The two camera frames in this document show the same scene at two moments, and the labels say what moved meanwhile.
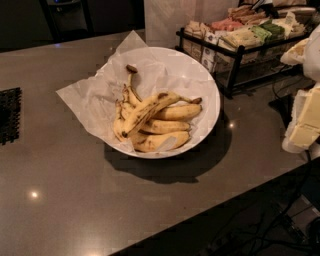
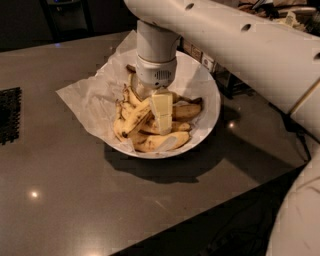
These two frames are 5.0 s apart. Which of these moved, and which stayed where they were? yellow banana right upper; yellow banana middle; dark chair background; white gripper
Moved: white gripper
Stayed: yellow banana right upper; yellow banana middle; dark chair background
